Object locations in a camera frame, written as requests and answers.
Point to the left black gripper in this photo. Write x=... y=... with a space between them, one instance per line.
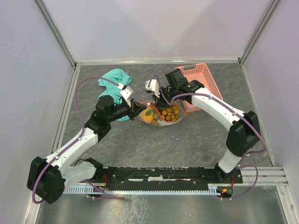
x=135 y=109

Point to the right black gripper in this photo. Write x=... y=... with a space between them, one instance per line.
x=159 y=101

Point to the yellow orange peach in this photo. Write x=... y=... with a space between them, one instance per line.
x=148 y=115

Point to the clear zip top bag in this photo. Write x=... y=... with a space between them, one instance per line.
x=182 y=113

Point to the brown longan bunch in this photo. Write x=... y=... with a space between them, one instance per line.
x=166 y=116

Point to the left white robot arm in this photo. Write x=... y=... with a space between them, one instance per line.
x=49 y=177

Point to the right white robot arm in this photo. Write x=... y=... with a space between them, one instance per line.
x=243 y=127

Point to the teal cloth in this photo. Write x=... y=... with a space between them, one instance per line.
x=117 y=76

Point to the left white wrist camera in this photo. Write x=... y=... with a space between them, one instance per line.
x=126 y=93

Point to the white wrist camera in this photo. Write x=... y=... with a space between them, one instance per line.
x=153 y=86
x=126 y=93

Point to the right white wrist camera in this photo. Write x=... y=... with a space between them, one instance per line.
x=153 y=86

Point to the light blue cable duct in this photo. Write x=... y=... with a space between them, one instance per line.
x=83 y=188

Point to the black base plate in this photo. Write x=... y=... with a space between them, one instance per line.
x=175 y=178

